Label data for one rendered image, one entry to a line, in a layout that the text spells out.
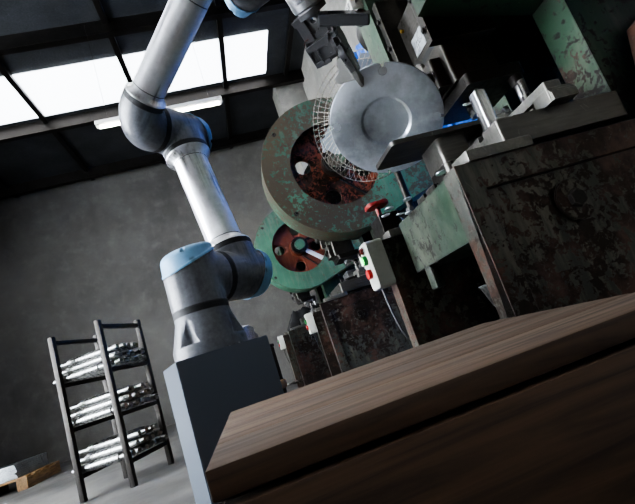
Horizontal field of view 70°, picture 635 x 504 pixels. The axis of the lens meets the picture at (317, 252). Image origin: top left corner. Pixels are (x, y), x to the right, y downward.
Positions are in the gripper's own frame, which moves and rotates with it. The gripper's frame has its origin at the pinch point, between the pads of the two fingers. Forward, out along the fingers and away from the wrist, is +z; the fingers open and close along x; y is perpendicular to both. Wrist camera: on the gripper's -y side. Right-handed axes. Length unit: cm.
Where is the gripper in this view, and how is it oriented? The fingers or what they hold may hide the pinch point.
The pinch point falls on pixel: (362, 79)
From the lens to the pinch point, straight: 117.7
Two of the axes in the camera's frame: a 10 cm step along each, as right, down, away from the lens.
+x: -1.2, 6.3, -7.6
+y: -8.3, 3.7, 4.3
